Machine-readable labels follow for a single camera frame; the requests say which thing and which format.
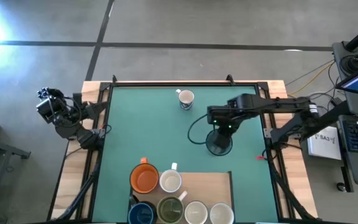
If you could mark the plain cream mug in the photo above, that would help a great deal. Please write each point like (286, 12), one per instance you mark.
(170, 181)

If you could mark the teal glass mug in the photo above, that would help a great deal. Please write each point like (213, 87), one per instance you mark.
(210, 148)

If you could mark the green table mat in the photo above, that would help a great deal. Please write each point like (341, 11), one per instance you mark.
(148, 124)

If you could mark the dark navy round mug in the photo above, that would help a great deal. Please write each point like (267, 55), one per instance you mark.
(141, 214)

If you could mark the white mug teal lattice pattern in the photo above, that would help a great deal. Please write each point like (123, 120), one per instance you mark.
(222, 214)

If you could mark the white mug dark blue motif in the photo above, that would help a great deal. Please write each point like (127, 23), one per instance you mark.
(186, 98)

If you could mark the grey equipment cart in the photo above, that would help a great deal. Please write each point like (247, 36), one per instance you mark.
(337, 49)

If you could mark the raised wooden shelf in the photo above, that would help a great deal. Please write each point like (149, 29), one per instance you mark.
(207, 186)

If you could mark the grey metal stand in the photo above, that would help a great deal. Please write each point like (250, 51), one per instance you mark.
(2, 152)

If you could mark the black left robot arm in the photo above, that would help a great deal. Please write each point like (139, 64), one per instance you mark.
(85, 140)

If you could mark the small red connector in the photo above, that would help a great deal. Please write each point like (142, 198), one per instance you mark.
(260, 157)

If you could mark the black caster wheel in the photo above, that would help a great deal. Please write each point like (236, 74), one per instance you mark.
(341, 186)

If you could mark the white lettered mug olive inside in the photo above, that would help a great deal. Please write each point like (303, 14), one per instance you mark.
(170, 210)

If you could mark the black diagonal strut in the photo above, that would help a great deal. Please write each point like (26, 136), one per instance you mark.
(334, 115)

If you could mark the orange mug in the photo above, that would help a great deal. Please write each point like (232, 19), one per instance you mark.
(144, 179)

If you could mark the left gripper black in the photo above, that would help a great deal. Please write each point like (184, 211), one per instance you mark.
(79, 109)

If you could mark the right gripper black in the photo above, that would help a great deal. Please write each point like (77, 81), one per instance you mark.
(225, 116)

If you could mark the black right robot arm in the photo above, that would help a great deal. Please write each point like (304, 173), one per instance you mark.
(291, 101)

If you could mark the blue leaf print mug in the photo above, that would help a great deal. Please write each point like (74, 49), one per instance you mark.
(196, 213)

